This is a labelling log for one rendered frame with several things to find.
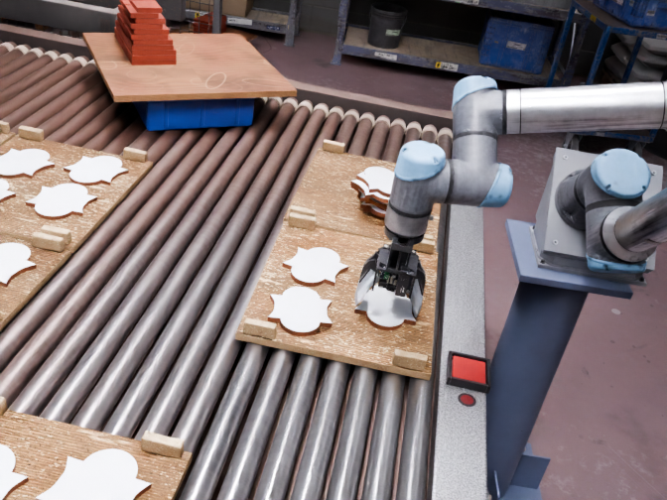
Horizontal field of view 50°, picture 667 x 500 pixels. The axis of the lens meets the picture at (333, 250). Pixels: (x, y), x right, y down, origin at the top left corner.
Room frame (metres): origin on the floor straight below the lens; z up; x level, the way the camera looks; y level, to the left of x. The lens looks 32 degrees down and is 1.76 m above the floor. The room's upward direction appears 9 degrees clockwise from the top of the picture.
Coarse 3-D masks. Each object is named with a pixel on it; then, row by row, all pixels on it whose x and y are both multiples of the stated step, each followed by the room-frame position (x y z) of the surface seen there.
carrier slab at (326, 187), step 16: (320, 160) 1.72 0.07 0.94; (336, 160) 1.74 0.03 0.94; (352, 160) 1.75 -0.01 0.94; (368, 160) 1.77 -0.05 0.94; (320, 176) 1.63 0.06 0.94; (336, 176) 1.64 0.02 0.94; (352, 176) 1.66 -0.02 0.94; (304, 192) 1.53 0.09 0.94; (320, 192) 1.54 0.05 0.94; (336, 192) 1.55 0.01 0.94; (352, 192) 1.57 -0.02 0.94; (288, 208) 1.44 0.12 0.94; (320, 208) 1.46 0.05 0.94; (336, 208) 1.48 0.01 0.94; (352, 208) 1.49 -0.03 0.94; (320, 224) 1.39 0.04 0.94; (336, 224) 1.40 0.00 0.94; (352, 224) 1.41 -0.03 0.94; (368, 224) 1.43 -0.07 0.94; (384, 224) 1.44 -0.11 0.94; (432, 224) 1.48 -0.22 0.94; (384, 240) 1.37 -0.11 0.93
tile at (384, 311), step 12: (384, 288) 1.17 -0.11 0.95; (372, 300) 1.12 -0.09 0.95; (384, 300) 1.13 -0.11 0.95; (396, 300) 1.13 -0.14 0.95; (408, 300) 1.14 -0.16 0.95; (360, 312) 1.09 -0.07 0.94; (372, 312) 1.08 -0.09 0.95; (384, 312) 1.09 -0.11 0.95; (396, 312) 1.09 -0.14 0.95; (408, 312) 1.10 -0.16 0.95; (372, 324) 1.06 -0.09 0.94; (384, 324) 1.05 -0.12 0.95; (396, 324) 1.06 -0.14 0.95
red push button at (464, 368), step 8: (456, 360) 1.01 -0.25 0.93; (464, 360) 1.01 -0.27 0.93; (472, 360) 1.01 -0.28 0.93; (456, 368) 0.98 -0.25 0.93; (464, 368) 0.99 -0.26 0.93; (472, 368) 0.99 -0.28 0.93; (480, 368) 1.00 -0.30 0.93; (456, 376) 0.96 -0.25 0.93; (464, 376) 0.97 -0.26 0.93; (472, 376) 0.97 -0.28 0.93; (480, 376) 0.97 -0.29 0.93
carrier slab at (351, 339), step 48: (288, 240) 1.30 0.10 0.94; (336, 240) 1.33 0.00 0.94; (288, 288) 1.13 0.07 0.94; (336, 288) 1.16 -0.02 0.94; (432, 288) 1.21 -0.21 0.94; (240, 336) 0.97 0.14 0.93; (288, 336) 0.99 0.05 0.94; (336, 336) 1.01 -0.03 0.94; (384, 336) 1.03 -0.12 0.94; (432, 336) 1.05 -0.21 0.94
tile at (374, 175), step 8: (368, 168) 1.55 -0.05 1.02; (376, 168) 1.56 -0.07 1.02; (384, 168) 1.57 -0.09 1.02; (360, 176) 1.50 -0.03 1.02; (368, 176) 1.51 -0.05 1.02; (376, 176) 1.52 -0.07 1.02; (384, 176) 1.53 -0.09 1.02; (392, 176) 1.53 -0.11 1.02; (368, 184) 1.47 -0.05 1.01; (376, 184) 1.48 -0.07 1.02; (384, 184) 1.48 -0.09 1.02; (368, 192) 1.45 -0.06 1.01; (384, 192) 1.45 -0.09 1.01
